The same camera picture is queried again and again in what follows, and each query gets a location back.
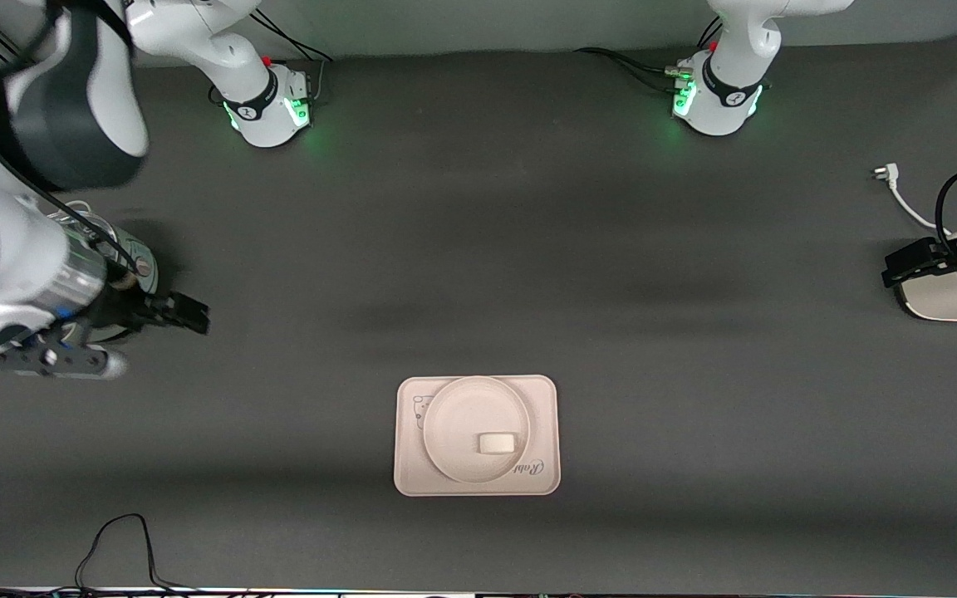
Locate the round white plate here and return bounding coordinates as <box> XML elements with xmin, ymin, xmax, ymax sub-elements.
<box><xmin>423</xmin><ymin>375</ymin><xmax>532</xmax><ymax>485</ymax></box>

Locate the pink rectangular tray rabbit print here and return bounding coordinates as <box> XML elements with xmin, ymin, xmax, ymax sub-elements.
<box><xmin>394</xmin><ymin>375</ymin><xmax>562</xmax><ymax>498</ymax></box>

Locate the white toaster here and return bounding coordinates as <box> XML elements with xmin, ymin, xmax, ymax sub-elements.
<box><xmin>896</xmin><ymin>228</ymin><xmax>957</xmax><ymax>322</ymax></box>

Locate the silver green cooking pot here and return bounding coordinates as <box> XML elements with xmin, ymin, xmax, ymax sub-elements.
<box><xmin>51</xmin><ymin>200</ymin><xmax>160</xmax><ymax>346</ymax></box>

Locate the glass pot lid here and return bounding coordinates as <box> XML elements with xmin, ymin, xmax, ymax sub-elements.
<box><xmin>61</xmin><ymin>209</ymin><xmax>126</xmax><ymax>267</ymax></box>

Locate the white power plug cable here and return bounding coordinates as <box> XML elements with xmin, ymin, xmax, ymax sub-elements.
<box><xmin>872</xmin><ymin>164</ymin><xmax>957</xmax><ymax>238</ymax></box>

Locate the thin black loose cable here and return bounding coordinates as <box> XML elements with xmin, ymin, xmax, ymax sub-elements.
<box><xmin>0</xmin><ymin>513</ymin><xmax>201</xmax><ymax>596</ymax></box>

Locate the black right arm base cable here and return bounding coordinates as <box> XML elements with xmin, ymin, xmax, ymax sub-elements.
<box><xmin>209</xmin><ymin>8</ymin><xmax>338</xmax><ymax>107</ymax></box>

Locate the black arm base cable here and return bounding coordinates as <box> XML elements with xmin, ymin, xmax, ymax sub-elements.
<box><xmin>209</xmin><ymin>8</ymin><xmax>338</xmax><ymax>107</ymax></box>
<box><xmin>573</xmin><ymin>17</ymin><xmax>722</xmax><ymax>94</ymax></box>

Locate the black left arm base cable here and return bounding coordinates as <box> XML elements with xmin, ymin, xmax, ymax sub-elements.
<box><xmin>573</xmin><ymin>17</ymin><xmax>722</xmax><ymax>94</ymax></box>

